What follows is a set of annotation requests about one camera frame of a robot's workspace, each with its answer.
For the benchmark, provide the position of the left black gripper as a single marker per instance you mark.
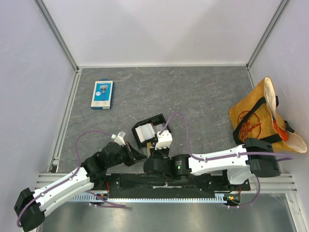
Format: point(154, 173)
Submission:
point(133, 154)

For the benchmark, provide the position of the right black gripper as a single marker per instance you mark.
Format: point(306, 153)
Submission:
point(149, 148)

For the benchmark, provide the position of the black plastic card box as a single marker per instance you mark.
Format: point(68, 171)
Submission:
point(155, 120)

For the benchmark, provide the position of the grey card holder wallet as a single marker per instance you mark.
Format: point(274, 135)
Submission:
point(148, 149)

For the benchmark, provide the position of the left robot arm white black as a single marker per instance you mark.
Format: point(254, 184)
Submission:
point(32, 206)

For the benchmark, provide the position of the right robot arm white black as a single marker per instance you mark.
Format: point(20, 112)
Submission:
point(252, 158)

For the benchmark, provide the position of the white card stack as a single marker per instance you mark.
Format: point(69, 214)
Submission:
point(148, 131)

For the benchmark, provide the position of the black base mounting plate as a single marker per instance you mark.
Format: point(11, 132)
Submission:
point(133, 186)

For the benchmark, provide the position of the blue razor package box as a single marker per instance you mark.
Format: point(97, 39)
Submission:
point(102, 95)

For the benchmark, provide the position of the yellow tote bag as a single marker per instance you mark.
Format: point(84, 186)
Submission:
point(256, 116)

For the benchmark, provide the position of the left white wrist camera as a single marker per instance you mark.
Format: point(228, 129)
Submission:
point(119, 138)

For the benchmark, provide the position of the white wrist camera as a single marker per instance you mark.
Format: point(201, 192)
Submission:
point(119, 138)
point(164, 140)

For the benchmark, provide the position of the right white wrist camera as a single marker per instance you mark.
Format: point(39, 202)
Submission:
point(164, 140)

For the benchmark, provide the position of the grey slotted cable duct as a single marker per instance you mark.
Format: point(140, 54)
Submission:
point(218, 198)

